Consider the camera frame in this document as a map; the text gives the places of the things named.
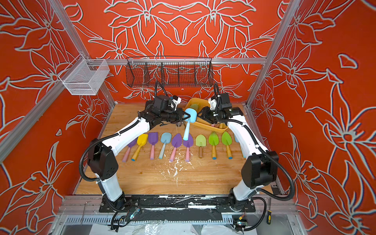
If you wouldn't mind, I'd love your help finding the purple square shovel pink handle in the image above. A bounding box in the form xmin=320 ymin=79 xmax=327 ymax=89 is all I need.
xmin=148 ymin=132 xmax=159 ymax=160

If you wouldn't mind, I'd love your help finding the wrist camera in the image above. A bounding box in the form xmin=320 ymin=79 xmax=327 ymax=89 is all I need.
xmin=153 ymin=95 xmax=182 ymax=112
xmin=208 ymin=98 xmax=219 ymax=111

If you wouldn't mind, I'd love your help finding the green shovel yellow handle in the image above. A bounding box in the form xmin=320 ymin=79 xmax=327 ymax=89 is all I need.
xmin=221 ymin=131 xmax=233 ymax=159
xmin=209 ymin=132 xmax=219 ymax=160

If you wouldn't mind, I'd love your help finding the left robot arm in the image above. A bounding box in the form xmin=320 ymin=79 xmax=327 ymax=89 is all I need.
xmin=79 ymin=108 xmax=191 ymax=211

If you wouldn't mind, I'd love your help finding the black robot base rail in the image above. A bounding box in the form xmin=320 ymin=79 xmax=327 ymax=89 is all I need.
xmin=99 ymin=193 xmax=256 ymax=213

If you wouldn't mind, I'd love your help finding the yellow plastic storage box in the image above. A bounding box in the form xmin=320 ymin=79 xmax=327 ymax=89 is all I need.
xmin=184 ymin=98 xmax=228 ymax=133

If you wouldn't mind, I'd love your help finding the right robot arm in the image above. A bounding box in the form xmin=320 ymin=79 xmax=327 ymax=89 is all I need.
xmin=199 ymin=93 xmax=296 ymax=211

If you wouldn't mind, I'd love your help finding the light green shovel wooden handle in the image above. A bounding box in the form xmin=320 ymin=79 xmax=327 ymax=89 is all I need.
xmin=195 ymin=134 xmax=207 ymax=159

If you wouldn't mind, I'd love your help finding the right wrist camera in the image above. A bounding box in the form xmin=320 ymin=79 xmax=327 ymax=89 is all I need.
xmin=208 ymin=98 xmax=219 ymax=111

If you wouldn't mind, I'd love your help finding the black wire wall basket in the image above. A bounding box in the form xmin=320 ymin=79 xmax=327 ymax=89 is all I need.
xmin=125 ymin=56 xmax=214 ymax=88

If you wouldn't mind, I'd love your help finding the yellow black screwdriver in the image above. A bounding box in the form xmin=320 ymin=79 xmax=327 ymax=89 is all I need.
xmin=266 ymin=210 xmax=272 ymax=225

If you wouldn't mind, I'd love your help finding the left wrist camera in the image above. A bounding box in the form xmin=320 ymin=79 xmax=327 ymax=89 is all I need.
xmin=153 ymin=95 xmax=182 ymax=112

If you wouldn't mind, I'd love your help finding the clear plastic wall bin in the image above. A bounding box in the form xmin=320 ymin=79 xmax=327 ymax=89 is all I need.
xmin=58 ymin=59 xmax=110 ymax=96

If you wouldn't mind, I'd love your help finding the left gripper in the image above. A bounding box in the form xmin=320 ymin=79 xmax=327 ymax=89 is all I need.
xmin=161 ymin=108 xmax=192 ymax=123

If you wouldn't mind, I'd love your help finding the yellow square shovel yellow handle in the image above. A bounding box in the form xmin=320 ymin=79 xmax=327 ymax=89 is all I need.
xmin=131 ymin=134 xmax=148 ymax=161

